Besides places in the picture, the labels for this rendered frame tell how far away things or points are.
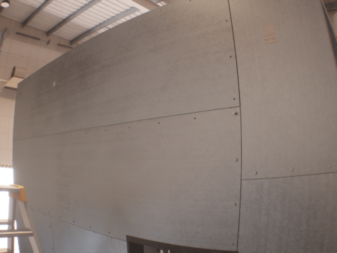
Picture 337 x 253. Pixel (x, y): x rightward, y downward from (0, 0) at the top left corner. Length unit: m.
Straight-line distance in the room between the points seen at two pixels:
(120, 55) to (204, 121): 0.61
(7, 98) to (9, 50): 1.94
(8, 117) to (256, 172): 10.73
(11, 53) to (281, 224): 11.54
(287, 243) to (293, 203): 0.15
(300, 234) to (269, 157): 0.31
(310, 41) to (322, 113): 0.26
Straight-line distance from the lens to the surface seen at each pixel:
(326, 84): 1.02
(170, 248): 1.28
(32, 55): 12.35
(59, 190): 1.94
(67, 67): 1.99
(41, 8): 11.13
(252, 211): 1.07
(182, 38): 1.32
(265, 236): 1.07
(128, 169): 1.40
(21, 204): 1.52
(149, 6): 9.95
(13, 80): 10.90
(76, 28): 12.55
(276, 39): 1.12
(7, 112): 11.41
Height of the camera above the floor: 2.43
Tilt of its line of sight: 9 degrees up
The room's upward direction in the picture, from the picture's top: straight up
